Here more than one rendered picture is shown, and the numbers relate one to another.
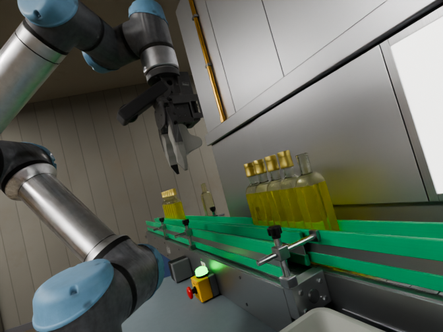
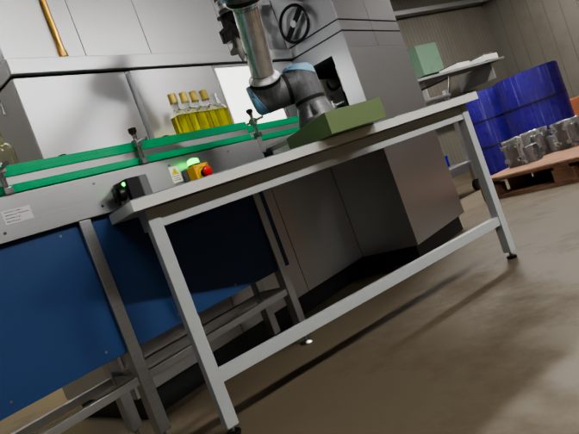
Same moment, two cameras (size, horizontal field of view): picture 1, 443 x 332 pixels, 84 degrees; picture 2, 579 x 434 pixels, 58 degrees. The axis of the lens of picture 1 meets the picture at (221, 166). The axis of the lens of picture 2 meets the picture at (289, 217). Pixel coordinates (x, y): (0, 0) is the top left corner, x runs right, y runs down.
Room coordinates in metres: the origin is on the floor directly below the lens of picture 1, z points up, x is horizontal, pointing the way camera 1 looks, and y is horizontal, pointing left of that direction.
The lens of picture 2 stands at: (1.31, 2.04, 0.62)
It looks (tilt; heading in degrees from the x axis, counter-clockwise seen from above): 3 degrees down; 249
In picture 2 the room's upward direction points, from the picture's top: 20 degrees counter-clockwise
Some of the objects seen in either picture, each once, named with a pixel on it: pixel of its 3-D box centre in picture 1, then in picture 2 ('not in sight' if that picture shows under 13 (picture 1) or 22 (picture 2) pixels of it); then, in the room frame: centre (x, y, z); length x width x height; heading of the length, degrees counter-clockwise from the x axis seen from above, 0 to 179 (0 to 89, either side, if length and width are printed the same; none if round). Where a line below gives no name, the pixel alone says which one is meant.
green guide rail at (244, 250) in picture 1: (175, 232); (53, 170); (1.32, 0.33, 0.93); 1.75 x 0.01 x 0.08; 28
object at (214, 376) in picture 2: not in sight; (364, 238); (0.41, 0.32, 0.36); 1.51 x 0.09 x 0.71; 11
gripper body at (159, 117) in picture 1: (173, 101); (231, 27); (0.51, 0.06, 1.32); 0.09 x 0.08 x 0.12; 118
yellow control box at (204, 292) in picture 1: (204, 286); (198, 176); (0.88, 0.17, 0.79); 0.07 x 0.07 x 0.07; 28
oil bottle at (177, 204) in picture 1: (178, 209); not in sight; (1.65, 0.36, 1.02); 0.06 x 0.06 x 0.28; 28
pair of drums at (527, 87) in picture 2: not in sight; (514, 122); (-3.22, -2.37, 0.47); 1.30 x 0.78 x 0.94; 102
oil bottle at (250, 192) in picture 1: (262, 215); (185, 134); (0.81, -0.09, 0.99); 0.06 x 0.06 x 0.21; 29
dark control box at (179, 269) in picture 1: (180, 269); (133, 191); (1.12, 0.30, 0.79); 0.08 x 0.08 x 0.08; 28
